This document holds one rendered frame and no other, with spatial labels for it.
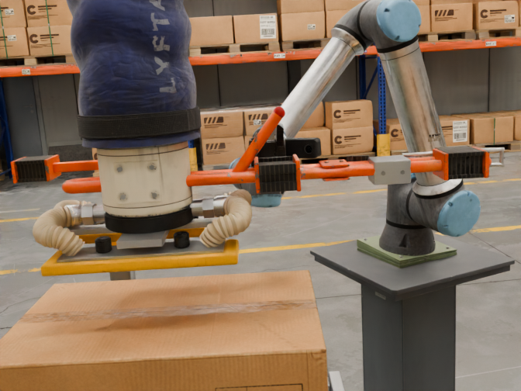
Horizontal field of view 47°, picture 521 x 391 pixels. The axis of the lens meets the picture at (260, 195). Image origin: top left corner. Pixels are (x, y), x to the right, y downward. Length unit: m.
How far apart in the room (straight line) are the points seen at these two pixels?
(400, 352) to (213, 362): 1.16
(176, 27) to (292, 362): 0.60
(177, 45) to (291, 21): 7.30
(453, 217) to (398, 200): 0.23
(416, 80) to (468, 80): 8.74
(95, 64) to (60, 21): 7.42
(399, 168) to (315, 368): 0.39
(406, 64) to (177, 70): 0.81
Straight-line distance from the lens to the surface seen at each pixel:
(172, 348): 1.08
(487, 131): 9.25
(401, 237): 2.05
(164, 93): 1.05
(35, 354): 1.15
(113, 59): 1.05
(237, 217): 1.05
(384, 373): 2.24
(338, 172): 1.12
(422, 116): 1.77
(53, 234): 1.10
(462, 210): 1.88
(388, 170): 1.14
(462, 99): 10.45
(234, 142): 8.24
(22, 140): 9.92
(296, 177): 1.11
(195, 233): 1.22
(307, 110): 1.73
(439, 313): 2.16
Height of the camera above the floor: 1.41
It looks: 12 degrees down
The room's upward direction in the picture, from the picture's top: 4 degrees counter-clockwise
